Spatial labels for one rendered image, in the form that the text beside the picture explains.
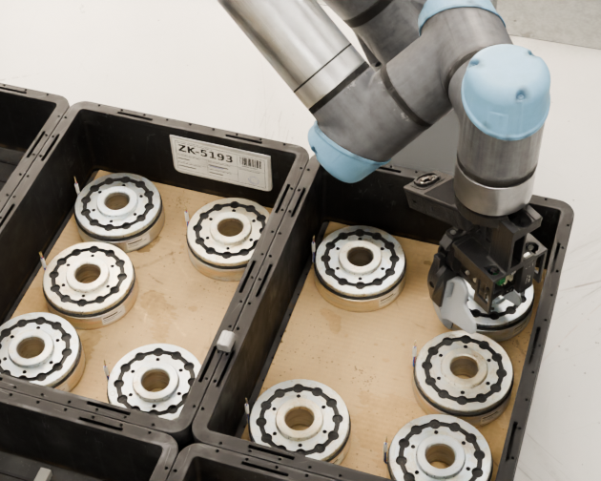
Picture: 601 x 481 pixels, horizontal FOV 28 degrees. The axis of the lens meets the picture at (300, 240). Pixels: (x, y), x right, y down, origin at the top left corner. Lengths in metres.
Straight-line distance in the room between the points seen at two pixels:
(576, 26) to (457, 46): 1.95
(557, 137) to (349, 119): 0.62
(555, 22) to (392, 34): 1.56
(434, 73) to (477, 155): 0.10
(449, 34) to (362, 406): 0.40
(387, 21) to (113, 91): 0.48
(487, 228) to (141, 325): 0.41
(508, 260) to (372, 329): 0.23
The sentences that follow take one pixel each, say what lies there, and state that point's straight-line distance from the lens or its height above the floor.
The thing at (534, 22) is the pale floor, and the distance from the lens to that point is 3.05.
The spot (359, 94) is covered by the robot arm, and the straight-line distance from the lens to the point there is 1.16.
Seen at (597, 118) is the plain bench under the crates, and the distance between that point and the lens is 1.77.
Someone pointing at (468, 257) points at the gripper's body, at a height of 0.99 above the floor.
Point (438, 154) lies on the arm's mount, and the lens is 1.59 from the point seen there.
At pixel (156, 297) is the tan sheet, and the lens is 1.37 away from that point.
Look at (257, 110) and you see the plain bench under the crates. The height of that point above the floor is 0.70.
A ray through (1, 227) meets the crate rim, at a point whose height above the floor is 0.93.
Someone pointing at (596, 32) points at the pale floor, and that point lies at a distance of 3.04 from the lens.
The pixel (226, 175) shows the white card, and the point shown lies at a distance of 1.43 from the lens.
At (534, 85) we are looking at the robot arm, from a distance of 1.04.
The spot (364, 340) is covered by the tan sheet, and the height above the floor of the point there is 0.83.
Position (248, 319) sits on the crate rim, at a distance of 1.21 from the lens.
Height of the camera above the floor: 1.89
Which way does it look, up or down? 49 degrees down
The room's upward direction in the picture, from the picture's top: 2 degrees counter-clockwise
